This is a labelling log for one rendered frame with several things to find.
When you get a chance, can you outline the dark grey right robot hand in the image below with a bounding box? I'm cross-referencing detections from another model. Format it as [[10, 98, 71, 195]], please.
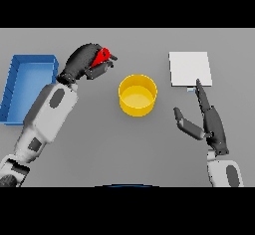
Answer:
[[172, 78, 230, 157]]

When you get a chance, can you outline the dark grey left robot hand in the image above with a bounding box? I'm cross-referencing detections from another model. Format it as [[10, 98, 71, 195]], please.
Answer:
[[56, 43, 119, 86]]

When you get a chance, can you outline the red beaker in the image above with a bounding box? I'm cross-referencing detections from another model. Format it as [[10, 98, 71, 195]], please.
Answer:
[[90, 47, 112, 69]]

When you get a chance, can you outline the pale square measuring scale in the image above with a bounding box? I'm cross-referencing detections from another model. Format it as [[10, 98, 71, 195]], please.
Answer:
[[168, 51, 213, 93]]

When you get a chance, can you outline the yellow bowl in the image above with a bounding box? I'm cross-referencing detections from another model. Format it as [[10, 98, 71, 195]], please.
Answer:
[[118, 74, 158, 118]]

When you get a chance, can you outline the blue tray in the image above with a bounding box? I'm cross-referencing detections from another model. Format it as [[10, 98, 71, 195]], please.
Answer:
[[0, 54, 60, 126]]

